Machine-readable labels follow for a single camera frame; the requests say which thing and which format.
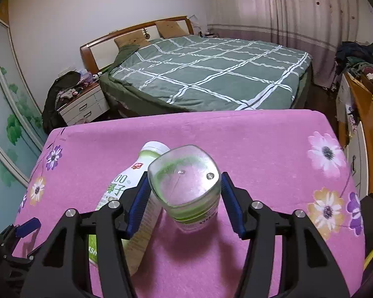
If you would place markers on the wooden headboard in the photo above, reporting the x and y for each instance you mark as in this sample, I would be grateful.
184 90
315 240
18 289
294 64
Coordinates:
90 52

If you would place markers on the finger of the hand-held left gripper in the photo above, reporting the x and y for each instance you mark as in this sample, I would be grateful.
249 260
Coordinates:
28 225

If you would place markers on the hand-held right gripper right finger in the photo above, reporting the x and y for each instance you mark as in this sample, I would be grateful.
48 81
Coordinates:
233 205

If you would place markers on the purple tissue box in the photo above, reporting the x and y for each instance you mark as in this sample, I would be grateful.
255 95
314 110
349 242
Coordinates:
87 76

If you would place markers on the painted wardrobe sliding door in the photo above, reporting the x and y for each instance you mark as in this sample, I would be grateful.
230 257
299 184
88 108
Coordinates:
12 115

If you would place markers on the brown pillow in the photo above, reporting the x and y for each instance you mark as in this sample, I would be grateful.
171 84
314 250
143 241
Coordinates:
130 39
171 28

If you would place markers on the white plastic drink bottle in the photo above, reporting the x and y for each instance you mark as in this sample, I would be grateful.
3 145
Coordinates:
121 189

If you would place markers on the dark clothes pile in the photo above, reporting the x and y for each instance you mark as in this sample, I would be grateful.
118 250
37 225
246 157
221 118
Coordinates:
59 90

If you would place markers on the pink dotted curtain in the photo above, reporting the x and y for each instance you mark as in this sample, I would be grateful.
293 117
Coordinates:
267 6

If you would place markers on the pink floral cloth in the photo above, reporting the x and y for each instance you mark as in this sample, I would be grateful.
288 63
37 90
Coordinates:
236 136

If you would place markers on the blue clothes heap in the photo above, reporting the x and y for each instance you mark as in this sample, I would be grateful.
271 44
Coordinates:
357 56

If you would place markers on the green striped bed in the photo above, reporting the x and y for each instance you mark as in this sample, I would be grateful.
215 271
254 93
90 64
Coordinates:
205 68

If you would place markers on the clear plastic bottle green label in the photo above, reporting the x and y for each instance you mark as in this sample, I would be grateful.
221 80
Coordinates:
183 192

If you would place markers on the white nightstand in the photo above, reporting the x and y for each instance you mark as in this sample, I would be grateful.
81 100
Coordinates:
84 105

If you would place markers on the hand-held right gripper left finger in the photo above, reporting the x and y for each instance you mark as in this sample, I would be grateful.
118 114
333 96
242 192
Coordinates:
140 206

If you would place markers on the white cabinet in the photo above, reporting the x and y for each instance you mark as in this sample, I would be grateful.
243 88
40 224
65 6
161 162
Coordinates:
357 155

